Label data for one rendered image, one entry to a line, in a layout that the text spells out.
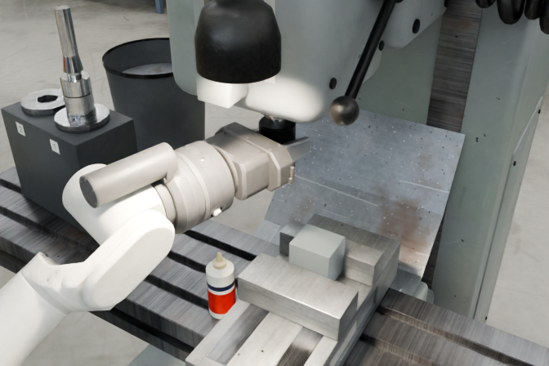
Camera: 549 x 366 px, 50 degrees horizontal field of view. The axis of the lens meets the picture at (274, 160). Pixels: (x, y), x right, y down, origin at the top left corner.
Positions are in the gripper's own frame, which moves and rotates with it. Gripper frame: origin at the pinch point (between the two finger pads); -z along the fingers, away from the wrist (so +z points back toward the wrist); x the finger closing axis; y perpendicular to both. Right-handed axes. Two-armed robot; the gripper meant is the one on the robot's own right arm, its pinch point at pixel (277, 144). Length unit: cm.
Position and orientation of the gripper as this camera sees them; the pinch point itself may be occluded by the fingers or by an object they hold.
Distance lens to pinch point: 75.5
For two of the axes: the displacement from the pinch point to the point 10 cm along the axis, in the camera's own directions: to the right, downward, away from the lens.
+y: 0.0, 8.6, 5.1
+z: -7.2, 3.6, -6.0
